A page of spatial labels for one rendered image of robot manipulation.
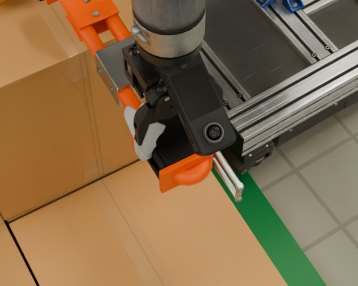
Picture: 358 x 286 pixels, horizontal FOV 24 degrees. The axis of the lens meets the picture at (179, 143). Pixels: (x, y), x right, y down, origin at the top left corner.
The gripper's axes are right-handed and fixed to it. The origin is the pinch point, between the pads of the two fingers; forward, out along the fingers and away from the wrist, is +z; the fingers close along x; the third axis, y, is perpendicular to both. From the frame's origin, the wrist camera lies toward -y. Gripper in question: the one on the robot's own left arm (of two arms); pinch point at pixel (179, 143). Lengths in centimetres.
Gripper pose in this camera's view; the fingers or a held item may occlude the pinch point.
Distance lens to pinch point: 104.1
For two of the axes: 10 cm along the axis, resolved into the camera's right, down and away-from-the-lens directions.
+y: -4.8, -7.5, 4.5
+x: -8.8, 4.2, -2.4
